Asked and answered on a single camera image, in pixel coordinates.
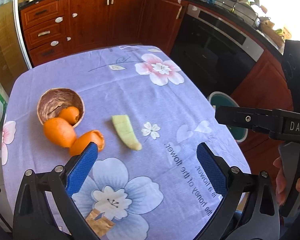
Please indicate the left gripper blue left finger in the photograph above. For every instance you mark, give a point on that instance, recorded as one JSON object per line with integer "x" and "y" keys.
{"x": 80, "y": 168}

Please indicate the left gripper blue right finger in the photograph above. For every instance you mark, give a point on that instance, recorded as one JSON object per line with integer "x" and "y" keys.
{"x": 215, "y": 168}

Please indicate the orange peel piece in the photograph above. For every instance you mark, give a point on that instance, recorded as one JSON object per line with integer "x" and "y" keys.
{"x": 70, "y": 114}
{"x": 83, "y": 141}
{"x": 59, "y": 132}

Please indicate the pale green melon rind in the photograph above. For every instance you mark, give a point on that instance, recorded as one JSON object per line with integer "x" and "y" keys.
{"x": 125, "y": 131}

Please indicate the brown coconut shell bowl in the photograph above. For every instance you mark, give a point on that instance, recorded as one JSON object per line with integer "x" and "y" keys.
{"x": 54, "y": 100}

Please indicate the grey teal trash bin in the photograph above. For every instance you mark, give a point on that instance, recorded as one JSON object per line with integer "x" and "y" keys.
{"x": 221, "y": 103}

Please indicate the wooden kitchen cabinets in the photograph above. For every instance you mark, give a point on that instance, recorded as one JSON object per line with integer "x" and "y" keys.
{"x": 56, "y": 28}

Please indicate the person's right hand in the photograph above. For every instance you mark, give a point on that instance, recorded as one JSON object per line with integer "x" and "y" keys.
{"x": 281, "y": 182}

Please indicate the brown paper scrap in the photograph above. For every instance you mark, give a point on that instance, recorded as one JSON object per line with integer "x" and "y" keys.
{"x": 100, "y": 226}

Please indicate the purple floral tablecloth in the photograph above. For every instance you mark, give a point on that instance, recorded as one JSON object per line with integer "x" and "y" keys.
{"x": 159, "y": 192}

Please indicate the black built-in oven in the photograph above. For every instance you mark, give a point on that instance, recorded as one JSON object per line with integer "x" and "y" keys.
{"x": 213, "y": 53}

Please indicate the glass sliding door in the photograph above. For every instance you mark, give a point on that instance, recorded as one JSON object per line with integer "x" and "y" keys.
{"x": 12, "y": 62}

